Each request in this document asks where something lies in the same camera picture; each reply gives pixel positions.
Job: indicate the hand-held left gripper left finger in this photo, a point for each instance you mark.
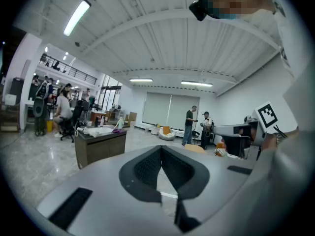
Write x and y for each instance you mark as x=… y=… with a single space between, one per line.
x=98 y=185

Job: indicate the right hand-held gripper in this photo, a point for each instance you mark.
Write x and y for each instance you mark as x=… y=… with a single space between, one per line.
x=267 y=115

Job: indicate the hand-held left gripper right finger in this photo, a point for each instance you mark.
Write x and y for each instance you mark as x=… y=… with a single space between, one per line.
x=221 y=178

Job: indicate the scratched dark wooden cabinet door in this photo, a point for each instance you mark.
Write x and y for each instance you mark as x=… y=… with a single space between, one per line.
x=98 y=154

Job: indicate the purple cloth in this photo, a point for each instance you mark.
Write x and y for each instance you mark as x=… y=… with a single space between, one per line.
x=116 y=131

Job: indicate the person's right forearm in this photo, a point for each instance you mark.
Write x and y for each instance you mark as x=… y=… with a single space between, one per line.
x=268 y=142

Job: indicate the dark wooden vanity cabinet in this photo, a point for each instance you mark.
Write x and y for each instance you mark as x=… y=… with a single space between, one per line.
x=81 y=151

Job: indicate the black display device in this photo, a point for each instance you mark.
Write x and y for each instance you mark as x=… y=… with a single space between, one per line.
x=240 y=147

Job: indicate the striped black white fabric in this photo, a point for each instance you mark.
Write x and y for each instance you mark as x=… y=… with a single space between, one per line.
x=224 y=153

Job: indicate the oval wooden side table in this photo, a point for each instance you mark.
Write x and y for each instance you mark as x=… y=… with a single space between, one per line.
x=194 y=148

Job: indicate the grey roller blind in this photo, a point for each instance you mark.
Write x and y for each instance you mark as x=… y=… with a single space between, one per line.
x=184 y=112
x=156 y=109

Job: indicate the black vanity countertop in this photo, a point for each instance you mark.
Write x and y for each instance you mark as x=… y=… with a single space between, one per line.
x=98 y=137

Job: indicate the silver wristwatch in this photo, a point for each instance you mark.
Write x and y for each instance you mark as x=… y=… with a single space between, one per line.
x=278 y=138

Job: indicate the white sink basin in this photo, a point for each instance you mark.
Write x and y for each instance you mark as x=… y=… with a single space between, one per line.
x=105 y=131

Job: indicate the ceiling tube light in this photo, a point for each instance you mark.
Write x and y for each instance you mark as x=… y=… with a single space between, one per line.
x=140 y=80
x=197 y=83
x=76 y=17

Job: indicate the large round floor seat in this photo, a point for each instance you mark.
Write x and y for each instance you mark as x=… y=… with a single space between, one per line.
x=167 y=136

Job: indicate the orange cushion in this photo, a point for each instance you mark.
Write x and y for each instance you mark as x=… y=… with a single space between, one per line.
x=166 y=129

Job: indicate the brown wooden desk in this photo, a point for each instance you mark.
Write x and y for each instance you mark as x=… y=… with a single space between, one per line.
x=98 y=117

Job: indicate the black office chair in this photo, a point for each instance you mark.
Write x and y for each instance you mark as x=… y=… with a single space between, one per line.
x=73 y=117

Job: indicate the brown cardboard sheet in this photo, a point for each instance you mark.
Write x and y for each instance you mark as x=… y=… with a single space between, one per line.
x=133 y=118

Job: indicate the yellow bin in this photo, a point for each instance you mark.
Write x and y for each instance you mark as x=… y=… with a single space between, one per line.
x=49 y=126

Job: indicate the grey oval shell seat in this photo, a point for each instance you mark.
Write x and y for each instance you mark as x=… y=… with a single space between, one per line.
x=39 y=108

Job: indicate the black mezzanine railing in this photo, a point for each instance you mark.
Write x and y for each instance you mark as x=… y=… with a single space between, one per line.
x=73 y=71

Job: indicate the person's light grey shirt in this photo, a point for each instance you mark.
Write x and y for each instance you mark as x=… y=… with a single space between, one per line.
x=295 y=33

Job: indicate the black head camera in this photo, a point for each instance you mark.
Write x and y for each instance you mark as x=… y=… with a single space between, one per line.
x=199 y=8

